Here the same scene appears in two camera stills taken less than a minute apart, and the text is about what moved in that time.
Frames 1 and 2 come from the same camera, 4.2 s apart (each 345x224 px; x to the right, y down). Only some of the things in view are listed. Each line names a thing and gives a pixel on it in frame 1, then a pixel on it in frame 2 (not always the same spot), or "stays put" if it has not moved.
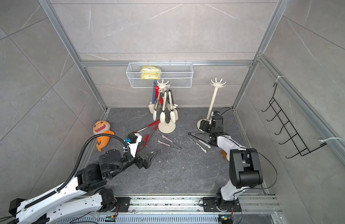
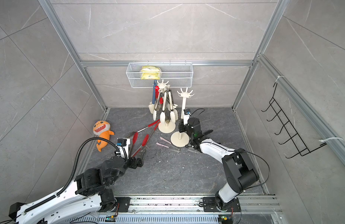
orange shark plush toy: [102, 127] stays put
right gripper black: [204, 125] to [182, 127]
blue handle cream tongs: [152, 107] stays put
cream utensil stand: [216, 85] to [180, 139]
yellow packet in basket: [150, 73] stays put
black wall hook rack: [294, 137] stays put
